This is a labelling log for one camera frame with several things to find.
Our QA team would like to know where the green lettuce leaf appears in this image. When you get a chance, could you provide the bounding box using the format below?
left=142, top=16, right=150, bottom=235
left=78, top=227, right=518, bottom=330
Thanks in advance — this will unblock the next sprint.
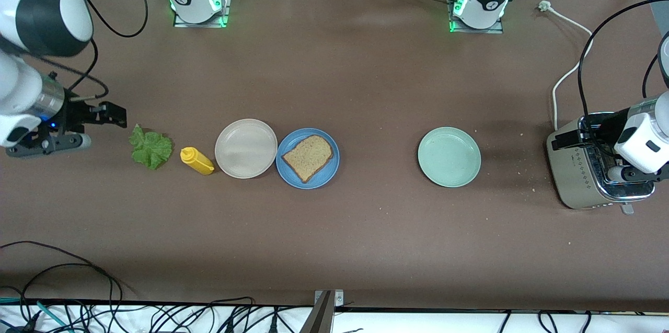
left=129, top=124, right=174, bottom=170

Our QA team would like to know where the yellow mustard squeeze bottle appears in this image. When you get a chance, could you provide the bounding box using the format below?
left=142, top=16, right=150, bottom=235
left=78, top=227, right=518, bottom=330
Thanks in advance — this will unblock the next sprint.
left=180, top=147, right=215, bottom=176

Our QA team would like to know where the brown bread slice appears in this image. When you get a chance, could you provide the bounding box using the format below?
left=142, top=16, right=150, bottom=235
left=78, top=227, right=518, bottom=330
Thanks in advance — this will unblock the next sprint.
left=281, top=134, right=334, bottom=183

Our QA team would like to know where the mint green round plate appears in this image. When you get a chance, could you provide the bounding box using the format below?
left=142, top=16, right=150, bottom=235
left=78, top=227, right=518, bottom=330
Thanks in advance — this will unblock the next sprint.
left=418, top=127, right=482, bottom=188

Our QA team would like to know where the beige round plate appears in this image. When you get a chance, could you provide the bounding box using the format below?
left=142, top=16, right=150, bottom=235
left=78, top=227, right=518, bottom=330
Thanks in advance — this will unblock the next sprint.
left=215, top=119, right=278, bottom=179

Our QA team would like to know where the blue round plate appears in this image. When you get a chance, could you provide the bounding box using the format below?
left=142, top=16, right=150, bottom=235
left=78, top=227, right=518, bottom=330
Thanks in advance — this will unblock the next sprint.
left=275, top=128, right=340, bottom=189

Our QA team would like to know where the silver beige toaster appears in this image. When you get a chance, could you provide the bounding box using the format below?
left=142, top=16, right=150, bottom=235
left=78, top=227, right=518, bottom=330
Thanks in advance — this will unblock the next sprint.
left=546, top=112, right=655, bottom=215

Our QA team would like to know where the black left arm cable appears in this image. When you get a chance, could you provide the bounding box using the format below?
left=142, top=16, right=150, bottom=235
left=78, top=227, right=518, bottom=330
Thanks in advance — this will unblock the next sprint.
left=577, top=0, right=669, bottom=117

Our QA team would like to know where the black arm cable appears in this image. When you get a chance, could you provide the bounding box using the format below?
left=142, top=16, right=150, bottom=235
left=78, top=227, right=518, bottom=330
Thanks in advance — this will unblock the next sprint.
left=50, top=0, right=149, bottom=102
left=577, top=0, right=669, bottom=117

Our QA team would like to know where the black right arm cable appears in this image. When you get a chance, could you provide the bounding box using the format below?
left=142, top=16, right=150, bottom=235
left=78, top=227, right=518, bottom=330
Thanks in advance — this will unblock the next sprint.
left=50, top=0, right=149, bottom=102

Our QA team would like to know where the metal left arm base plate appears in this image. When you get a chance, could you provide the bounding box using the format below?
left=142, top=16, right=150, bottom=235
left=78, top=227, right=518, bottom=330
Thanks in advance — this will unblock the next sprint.
left=447, top=0, right=505, bottom=35

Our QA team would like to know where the white toaster power cable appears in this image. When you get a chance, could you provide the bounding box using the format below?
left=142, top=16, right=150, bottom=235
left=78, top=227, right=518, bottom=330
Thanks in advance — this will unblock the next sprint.
left=538, top=1, right=595, bottom=132

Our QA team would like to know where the teal cable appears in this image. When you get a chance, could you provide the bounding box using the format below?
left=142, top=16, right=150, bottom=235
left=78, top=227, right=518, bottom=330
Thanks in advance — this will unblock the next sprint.
left=0, top=296, right=71, bottom=333

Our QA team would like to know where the black cable tangle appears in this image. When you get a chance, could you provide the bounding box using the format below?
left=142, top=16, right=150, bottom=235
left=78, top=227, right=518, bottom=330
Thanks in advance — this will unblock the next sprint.
left=0, top=242, right=366, bottom=333

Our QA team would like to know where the aluminium bracket post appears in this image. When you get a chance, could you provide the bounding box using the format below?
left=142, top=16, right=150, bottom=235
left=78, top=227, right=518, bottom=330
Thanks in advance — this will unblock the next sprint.
left=299, top=290, right=344, bottom=333

